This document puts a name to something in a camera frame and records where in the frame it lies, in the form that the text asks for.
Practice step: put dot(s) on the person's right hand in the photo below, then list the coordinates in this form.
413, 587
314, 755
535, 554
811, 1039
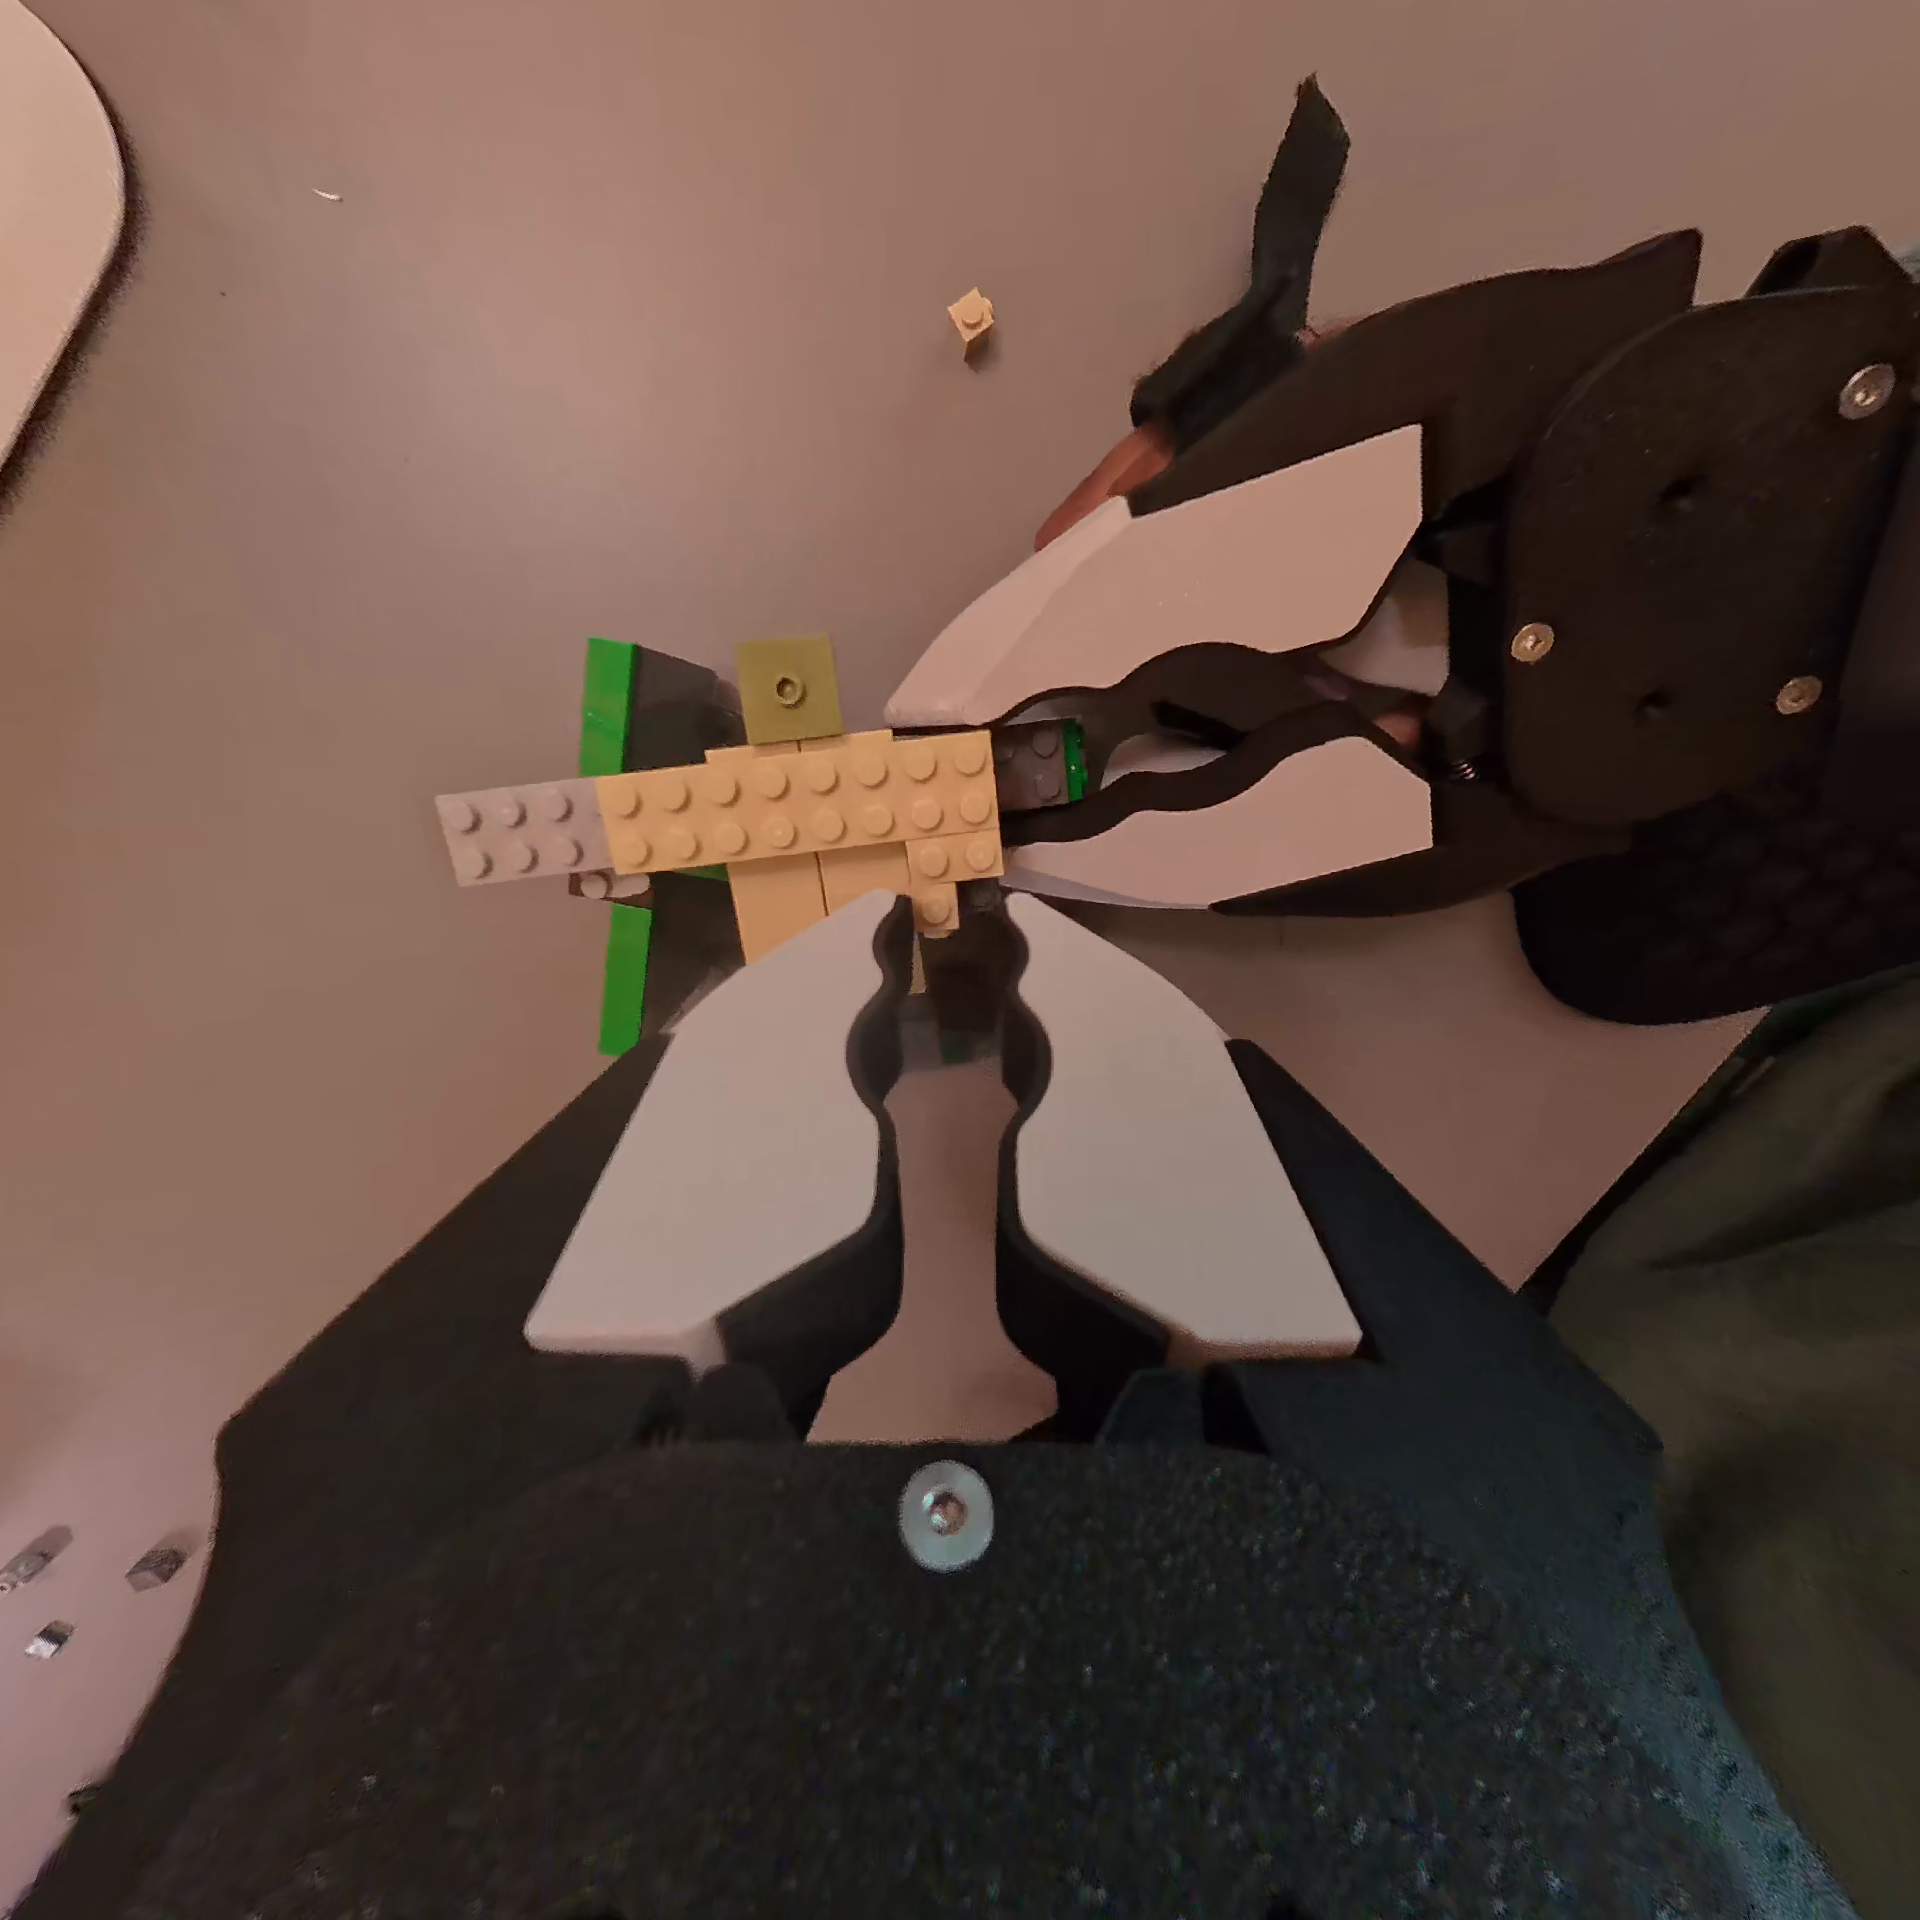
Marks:
1102, 479

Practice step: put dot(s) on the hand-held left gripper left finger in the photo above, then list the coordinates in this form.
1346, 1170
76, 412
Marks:
736, 1170

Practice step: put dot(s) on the toy brick building model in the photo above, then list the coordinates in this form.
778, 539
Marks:
780, 818

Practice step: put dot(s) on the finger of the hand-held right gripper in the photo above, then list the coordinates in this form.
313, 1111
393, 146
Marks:
1200, 555
1304, 825

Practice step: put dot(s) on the person's green sweatshirt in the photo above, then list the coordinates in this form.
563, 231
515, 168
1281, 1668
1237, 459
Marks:
1769, 1350

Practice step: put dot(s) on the small tan toy brick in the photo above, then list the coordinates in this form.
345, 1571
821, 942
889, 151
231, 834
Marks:
972, 318

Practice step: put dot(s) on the small grey toy piece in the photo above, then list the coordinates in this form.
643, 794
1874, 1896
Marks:
34, 1559
160, 1563
51, 1638

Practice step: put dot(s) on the white desk stand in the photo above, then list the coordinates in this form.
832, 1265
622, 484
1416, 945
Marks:
45, 196

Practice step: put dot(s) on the grey desk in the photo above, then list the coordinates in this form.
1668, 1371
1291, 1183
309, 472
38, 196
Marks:
450, 448

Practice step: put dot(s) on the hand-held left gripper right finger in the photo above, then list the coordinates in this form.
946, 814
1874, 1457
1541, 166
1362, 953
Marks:
1170, 1185

